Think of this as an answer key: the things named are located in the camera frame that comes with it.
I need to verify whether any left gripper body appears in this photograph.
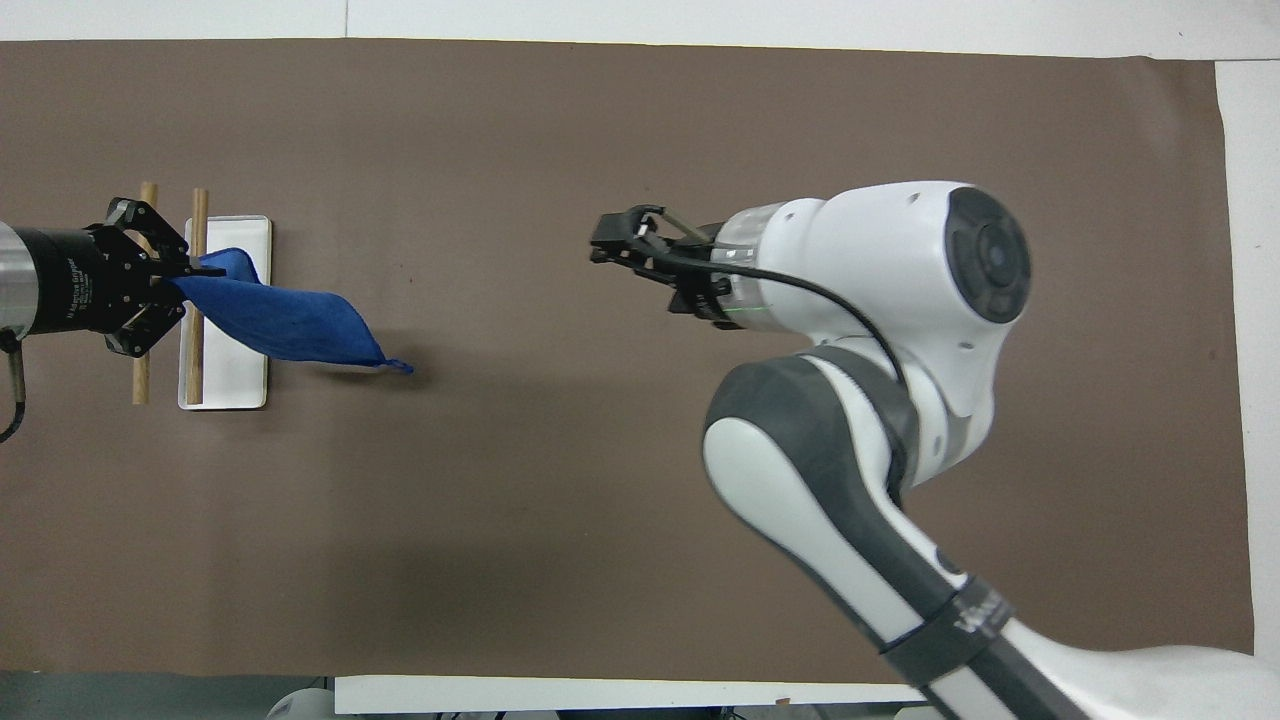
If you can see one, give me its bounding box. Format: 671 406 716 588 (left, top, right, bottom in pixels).
14 226 161 339

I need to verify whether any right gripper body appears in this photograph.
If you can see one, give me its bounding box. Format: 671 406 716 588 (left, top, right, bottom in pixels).
668 224 741 330

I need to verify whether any blue towel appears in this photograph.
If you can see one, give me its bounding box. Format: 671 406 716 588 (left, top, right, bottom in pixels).
164 247 415 377

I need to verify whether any wooden rack rod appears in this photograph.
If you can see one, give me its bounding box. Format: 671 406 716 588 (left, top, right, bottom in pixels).
132 181 160 407
185 188 210 407

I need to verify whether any white rack base tray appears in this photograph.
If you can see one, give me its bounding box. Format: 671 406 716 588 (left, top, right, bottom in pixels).
177 214 274 411

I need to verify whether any black cable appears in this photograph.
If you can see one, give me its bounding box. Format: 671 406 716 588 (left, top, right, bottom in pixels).
0 332 28 447
634 238 909 389

